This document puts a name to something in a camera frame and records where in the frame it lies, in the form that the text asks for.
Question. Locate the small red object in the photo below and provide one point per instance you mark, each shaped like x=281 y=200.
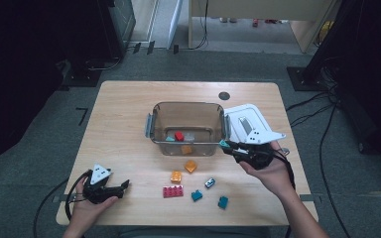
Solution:
x=255 y=23

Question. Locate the teal toy brick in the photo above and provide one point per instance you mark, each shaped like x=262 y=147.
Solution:
x=196 y=195
x=224 y=143
x=170 y=139
x=223 y=202

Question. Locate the small pale object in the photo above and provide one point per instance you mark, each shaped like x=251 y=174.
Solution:
x=228 y=20

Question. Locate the person's left hand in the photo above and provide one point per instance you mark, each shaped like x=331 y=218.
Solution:
x=86 y=213

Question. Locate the transparent brown plastic storage box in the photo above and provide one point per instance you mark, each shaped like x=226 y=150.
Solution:
x=185 y=114

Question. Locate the light wooden desk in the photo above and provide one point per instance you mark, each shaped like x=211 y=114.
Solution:
x=261 y=8

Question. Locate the white panel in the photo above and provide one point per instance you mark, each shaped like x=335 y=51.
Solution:
x=176 y=23

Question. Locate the long red toy brick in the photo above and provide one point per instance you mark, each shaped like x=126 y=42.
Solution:
x=173 y=191

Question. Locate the person's right hand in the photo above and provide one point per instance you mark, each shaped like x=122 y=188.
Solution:
x=274 y=178

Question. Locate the black stand base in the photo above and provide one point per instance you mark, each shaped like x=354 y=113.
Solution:
x=302 y=79
x=81 y=77

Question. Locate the orange toy brick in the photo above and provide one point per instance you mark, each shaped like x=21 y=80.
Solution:
x=190 y=166

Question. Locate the small red toy brick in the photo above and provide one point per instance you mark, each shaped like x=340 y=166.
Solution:
x=179 y=136

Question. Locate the yellow object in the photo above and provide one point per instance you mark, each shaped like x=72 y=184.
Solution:
x=325 y=31

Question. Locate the grey tape strip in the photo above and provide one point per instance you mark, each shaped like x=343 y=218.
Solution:
x=309 y=198
x=57 y=199

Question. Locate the yellow-orange toy brick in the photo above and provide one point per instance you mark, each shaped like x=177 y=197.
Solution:
x=176 y=177

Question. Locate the person's dark clothing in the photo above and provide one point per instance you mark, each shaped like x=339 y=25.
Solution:
x=195 y=233

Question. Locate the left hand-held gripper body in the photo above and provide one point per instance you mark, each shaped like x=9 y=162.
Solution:
x=99 y=173

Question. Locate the white plastic box lid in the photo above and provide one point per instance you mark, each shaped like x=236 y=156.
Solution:
x=244 y=115

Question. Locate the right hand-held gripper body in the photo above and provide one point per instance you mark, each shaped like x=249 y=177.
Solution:
x=261 y=137

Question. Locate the dark glass cabinet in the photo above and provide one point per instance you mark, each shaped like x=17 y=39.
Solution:
x=122 y=23

